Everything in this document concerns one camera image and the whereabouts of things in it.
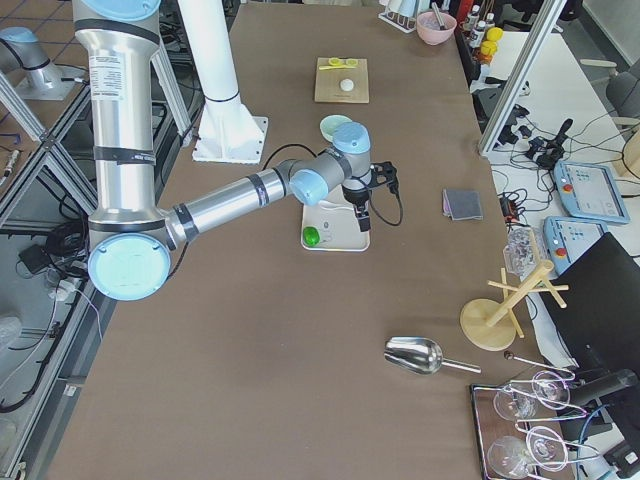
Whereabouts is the near wine glass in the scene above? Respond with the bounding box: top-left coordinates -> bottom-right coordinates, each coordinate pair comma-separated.
487,426 -> 569,479

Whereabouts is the yellow toy fruit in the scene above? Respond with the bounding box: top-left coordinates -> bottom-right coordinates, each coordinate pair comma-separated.
480,27 -> 503,57

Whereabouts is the wine glass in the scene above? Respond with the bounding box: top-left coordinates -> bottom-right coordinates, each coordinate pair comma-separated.
487,426 -> 569,479
493,370 -> 570,421

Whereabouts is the green lime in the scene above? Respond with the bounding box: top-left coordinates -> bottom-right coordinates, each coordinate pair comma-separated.
302,226 -> 321,247

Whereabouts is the bamboo cutting board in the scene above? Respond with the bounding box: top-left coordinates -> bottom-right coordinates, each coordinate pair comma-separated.
314,57 -> 369,104

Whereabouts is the pink bowl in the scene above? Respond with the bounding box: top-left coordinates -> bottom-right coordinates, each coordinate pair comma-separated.
416,11 -> 457,45

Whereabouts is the lower teach pendant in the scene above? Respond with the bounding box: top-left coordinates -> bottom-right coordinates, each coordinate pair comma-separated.
543,216 -> 608,274

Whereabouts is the wooden mug tree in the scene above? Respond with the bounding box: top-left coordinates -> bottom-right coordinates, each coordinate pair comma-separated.
460,260 -> 569,351

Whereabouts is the upper teach pendant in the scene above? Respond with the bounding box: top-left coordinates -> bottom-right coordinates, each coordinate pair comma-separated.
553,161 -> 630,224

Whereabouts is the clear plastic box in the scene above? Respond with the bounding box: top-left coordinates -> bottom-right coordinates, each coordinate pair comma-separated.
503,227 -> 548,277

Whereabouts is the teach pendant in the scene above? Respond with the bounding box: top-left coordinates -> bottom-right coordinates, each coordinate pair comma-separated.
543,216 -> 608,274
553,161 -> 630,224

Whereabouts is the aluminium frame post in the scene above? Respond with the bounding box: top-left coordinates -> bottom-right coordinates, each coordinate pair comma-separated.
478,0 -> 566,157

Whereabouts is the far wine glass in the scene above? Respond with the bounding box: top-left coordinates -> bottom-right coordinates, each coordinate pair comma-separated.
493,370 -> 570,421

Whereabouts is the mint green bowl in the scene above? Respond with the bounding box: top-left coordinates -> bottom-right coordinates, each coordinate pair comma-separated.
319,114 -> 351,142

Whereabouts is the black framed glass rack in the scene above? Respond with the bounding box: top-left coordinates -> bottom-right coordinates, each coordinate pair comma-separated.
470,369 -> 599,479

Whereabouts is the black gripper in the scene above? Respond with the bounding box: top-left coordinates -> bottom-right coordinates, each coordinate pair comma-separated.
341,178 -> 371,232

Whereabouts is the steel scoop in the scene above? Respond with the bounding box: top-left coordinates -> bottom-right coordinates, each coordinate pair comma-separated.
384,336 -> 482,375

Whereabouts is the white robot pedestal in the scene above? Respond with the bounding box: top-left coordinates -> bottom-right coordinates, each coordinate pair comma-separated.
179,0 -> 268,164

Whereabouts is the cream rabbit tray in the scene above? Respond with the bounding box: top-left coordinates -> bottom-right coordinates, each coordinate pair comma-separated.
300,191 -> 370,252

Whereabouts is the black monitor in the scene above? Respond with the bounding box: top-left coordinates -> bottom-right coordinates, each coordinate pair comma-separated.
541,233 -> 640,372

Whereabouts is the grey folded cloth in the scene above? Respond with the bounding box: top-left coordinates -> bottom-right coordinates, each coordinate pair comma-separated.
442,188 -> 484,220

